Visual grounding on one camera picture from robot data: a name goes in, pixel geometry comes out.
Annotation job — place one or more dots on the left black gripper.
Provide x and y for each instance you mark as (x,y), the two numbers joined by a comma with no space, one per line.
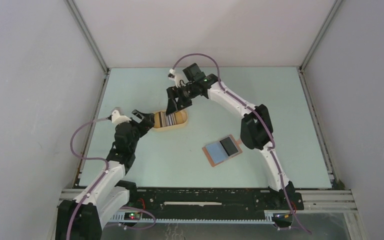
(147,121)

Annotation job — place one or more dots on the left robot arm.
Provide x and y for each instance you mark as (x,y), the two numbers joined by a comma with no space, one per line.
(85,216)

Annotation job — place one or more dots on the grey cable duct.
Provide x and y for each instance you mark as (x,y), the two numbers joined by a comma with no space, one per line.
(119,217)

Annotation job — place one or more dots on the brown leather card holder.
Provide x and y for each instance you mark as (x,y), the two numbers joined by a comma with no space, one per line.
(216,155)

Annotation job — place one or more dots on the yellow oval card tray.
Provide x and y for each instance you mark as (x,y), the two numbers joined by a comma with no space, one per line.
(182,121)

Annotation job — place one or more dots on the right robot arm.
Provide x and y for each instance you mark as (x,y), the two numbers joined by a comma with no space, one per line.
(256,129)

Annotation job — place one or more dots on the aluminium frame rail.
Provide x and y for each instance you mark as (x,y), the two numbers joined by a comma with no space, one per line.
(328,201)

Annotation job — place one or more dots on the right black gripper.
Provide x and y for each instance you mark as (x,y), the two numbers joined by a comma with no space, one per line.
(174,92)

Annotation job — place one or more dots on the cards in tray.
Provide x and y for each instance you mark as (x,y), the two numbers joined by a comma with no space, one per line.
(167,120)

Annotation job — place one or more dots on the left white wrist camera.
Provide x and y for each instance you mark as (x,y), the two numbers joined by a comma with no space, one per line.
(117,117)

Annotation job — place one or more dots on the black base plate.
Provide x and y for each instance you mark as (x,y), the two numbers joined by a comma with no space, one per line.
(219,204)

